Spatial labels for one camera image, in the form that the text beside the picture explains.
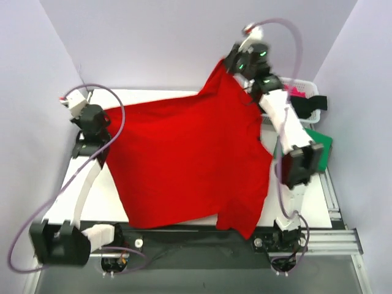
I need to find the pink t shirt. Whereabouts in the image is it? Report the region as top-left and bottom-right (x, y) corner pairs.
(290, 86), (306, 98)

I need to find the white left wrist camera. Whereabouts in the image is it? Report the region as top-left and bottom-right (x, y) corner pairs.
(59, 92), (88, 118)

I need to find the aluminium frame rail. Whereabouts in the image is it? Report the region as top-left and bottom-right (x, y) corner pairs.
(307, 169), (363, 256)

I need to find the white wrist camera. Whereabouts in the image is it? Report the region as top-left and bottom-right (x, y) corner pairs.
(59, 92), (88, 118)
(238, 23), (264, 51)

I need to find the white plastic basket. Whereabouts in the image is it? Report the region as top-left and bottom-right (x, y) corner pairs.
(260, 76), (322, 125)

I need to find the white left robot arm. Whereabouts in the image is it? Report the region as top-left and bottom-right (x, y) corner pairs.
(29, 104), (124, 266)

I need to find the black t shirt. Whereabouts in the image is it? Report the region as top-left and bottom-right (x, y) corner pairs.
(290, 95), (328, 119)

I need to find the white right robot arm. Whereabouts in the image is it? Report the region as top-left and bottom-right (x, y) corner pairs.
(224, 42), (323, 250)

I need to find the red t shirt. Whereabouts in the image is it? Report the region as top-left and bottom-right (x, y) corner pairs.
(107, 62), (273, 238)

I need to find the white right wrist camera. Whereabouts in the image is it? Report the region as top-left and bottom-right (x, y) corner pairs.
(238, 23), (264, 51)

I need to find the green folded t shirt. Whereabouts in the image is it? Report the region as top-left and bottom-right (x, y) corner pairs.
(273, 128), (333, 177)

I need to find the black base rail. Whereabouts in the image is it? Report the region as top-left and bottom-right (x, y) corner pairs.
(82, 220), (310, 270)

